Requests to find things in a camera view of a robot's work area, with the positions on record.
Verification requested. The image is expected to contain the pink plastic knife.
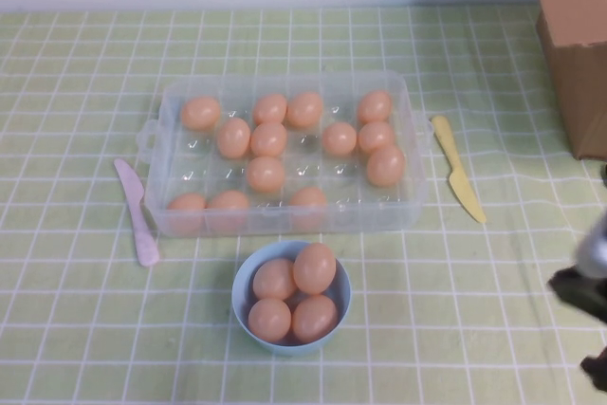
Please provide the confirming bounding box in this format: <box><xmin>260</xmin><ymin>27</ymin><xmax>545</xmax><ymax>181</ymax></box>
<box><xmin>113</xmin><ymin>158</ymin><xmax>161</xmax><ymax>267</ymax></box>

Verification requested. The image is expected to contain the clear plastic egg box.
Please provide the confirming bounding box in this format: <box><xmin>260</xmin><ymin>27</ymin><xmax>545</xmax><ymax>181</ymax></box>
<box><xmin>137</xmin><ymin>70</ymin><xmax>433</xmax><ymax>239</ymax></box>

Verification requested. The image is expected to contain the green checked tablecloth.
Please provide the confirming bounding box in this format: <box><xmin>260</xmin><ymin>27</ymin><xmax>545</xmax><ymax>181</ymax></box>
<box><xmin>0</xmin><ymin>5</ymin><xmax>607</xmax><ymax>405</ymax></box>

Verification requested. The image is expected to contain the yellow plastic knife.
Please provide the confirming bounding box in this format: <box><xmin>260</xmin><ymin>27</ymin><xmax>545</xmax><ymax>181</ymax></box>
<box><xmin>430</xmin><ymin>114</ymin><xmax>488</xmax><ymax>225</ymax></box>

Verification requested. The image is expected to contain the brown cardboard box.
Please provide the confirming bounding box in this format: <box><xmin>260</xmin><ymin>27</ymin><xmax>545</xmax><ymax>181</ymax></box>
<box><xmin>524</xmin><ymin>0</ymin><xmax>607</xmax><ymax>162</ymax></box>

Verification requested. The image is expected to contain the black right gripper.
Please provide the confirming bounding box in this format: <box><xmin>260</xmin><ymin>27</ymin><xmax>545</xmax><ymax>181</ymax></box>
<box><xmin>579</xmin><ymin>341</ymin><xmax>607</xmax><ymax>391</ymax></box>

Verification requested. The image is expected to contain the light blue bowl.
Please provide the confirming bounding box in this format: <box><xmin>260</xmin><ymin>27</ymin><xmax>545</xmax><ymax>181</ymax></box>
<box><xmin>230</xmin><ymin>239</ymin><xmax>353</xmax><ymax>358</ymax></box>

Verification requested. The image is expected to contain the brown egg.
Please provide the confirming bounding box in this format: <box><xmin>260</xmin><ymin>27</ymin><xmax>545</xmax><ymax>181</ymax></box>
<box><xmin>356</xmin><ymin>89</ymin><xmax>393</xmax><ymax>124</ymax></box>
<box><xmin>216</xmin><ymin>118</ymin><xmax>252</xmax><ymax>160</ymax></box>
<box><xmin>251</xmin><ymin>93</ymin><xmax>288</xmax><ymax>126</ymax></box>
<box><xmin>166</xmin><ymin>193</ymin><xmax>208</xmax><ymax>234</ymax></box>
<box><xmin>207</xmin><ymin>189</ymin><xmax>250</xmax><ymax>233</ymax></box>
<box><xmin>247</xmin><ymin>298</ymin><xmax>293</xmax><ymax>344</ymax></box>
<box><xmin>291</xmin><ymin>294</ymin><xmax>340</xmax><ymax>344</ymax></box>
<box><xmin>322</xmin><ymin>120</ymin><xmax>358</xmax><ymax>157</ymax></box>
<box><xmin>357</xmin><ymin>120</ymin><xmax>395</xmax><ymax>155</ymax></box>
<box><xmin>292</xmin><ymin>242</ymin><xmax>338</xmax><ymax>296</ymax></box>
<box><xmin>365</xmin><ymin>144</ymin><xmax>407</xmax><ymax>189</ymax></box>
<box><xmin>246</xmin><ymin>156</ymin><xmax>286</xmax><ymax>193</ymax></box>
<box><xmin>289</xmin><ymin>186</ymin><xmax>329</xmax><ymax>230</ymax></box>
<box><xmin>249</xmin><ymin>120</ymin><xmax>288</xmax><ymax>158</ymax></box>
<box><xmin>285</xmin><ymin>91</ymin><xmax>324</xmax><ymax>130</ymax></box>
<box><xmin>251</xmin><ymin>258</ymin><xmax>299</xmax><ymax>302</ymax></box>
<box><xmin>180</xmin><ymin>96</ymin><xmax>222</xmax><ymax>131</ymax></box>

